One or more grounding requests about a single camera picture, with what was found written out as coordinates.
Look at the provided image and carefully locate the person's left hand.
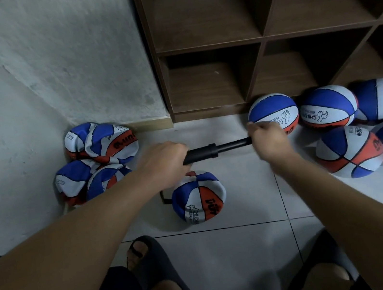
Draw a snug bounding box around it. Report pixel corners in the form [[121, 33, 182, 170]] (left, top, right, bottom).
[[134, 138, 196, 193]]

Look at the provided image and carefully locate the person's right hand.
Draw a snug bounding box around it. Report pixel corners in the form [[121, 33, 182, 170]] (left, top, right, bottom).
[[245, 116, 298, 172]]

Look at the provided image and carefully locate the black hand pump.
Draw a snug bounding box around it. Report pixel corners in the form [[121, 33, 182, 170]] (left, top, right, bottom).
[[152, 136, 261, 206]]

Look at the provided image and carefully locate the brown wooden cubby shelf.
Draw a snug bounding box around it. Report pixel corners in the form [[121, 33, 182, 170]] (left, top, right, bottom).
[[131, 0, 383, 132]]

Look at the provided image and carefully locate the person's right forearm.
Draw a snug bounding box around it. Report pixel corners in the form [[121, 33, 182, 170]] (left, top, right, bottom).
[[272, 135, 383, 290]]

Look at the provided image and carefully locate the person's left forearm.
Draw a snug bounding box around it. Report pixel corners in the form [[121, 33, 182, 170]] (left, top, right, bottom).
[[0, 168, 179, 290]]

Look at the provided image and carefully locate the black sandal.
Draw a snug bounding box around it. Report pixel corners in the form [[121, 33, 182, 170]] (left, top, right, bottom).
[[275, 224, 363, 290], [122, 228, 202, 290]]

